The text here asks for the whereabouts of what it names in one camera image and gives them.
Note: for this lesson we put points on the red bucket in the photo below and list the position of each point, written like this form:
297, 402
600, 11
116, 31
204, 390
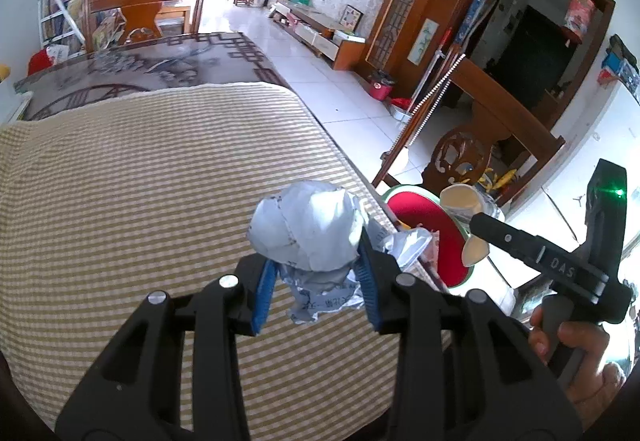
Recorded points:
381, 86

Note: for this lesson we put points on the cream paper cup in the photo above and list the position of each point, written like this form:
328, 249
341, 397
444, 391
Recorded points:
460, 198

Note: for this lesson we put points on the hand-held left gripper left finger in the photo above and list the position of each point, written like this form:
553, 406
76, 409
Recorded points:
262, 293

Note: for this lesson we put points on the red hanging ornament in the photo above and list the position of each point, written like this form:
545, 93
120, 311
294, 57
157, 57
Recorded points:
580, 16

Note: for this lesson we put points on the patterned picture frame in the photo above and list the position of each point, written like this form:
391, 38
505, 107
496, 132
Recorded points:
351, 17

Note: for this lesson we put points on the yellow toy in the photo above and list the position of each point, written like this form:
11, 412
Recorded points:
495, 181

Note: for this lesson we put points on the white mop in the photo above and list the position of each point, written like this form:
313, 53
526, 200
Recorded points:
430, 71

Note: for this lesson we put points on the yellow striped tablecloth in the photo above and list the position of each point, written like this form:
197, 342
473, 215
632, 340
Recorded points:
150, 171

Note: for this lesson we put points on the hanging scroll painting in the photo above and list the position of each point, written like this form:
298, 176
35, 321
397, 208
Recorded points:
424, 42

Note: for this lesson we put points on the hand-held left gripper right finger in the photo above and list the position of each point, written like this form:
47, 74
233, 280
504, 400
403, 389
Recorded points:
367, 286

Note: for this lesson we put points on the yellow round container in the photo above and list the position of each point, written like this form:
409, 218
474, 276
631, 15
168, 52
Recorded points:
4, 72

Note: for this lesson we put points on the person's right hand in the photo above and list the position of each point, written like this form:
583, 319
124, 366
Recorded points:
595, 371

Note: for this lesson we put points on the low television cabinet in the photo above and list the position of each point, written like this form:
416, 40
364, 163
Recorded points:
320, 28

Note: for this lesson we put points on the white paper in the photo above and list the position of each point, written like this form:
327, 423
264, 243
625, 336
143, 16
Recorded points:
310, 231

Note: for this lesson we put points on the carved wooden chair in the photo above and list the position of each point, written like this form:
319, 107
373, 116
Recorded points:
500, 116

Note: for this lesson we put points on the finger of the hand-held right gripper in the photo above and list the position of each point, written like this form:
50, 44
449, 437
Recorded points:
505, 236

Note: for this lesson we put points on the red bin with green rim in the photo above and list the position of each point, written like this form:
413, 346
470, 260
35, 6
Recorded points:
425, 216

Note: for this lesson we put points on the crumpled grey plastic wrapper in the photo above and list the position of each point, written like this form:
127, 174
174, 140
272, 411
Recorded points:
407, 243

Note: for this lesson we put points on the white metal book rack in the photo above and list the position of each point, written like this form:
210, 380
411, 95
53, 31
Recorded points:
62, 11

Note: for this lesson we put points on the red bag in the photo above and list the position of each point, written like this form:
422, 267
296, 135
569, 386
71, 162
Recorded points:
40, 62

